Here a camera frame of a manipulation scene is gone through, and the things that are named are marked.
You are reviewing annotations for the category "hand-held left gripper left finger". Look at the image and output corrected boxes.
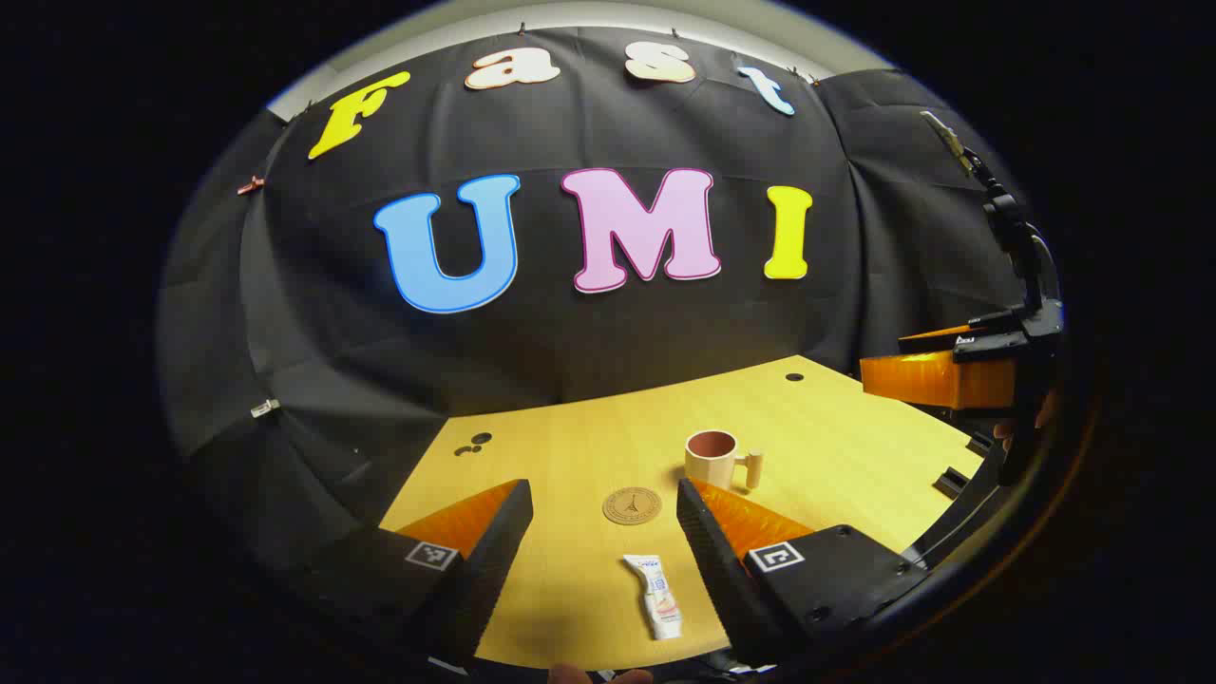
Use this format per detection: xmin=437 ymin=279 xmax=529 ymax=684
xmin=299 ymin=478 xmax=535 ymax=668

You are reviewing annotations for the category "wooden desktop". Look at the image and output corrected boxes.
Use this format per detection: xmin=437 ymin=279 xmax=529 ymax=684
xmin=378 ymin=355 xmax=985 ymax=672

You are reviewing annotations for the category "round wooden coaster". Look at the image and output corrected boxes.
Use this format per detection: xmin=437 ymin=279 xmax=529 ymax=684
xmin=602 ymin=486 xmax=664 ymax=526

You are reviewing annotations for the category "black backdrop cloth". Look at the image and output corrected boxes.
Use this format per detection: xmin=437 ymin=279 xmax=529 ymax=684
xmin=157 ymin=27 xmax=1057 ymax=609

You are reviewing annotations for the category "beige cup with handle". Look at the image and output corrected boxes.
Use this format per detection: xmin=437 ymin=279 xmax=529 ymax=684
xmin=684 ymin=429 xmax=765 ymax=492

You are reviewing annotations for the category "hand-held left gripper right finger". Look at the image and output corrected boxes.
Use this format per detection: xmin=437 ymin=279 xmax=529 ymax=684
xmin=676 ymin=478 xmax=932 ymax=666

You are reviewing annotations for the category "white toothpaste tube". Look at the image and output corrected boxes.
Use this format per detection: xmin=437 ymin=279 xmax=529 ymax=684
xmin=622 ymin=554 xmax=685 ymax=641

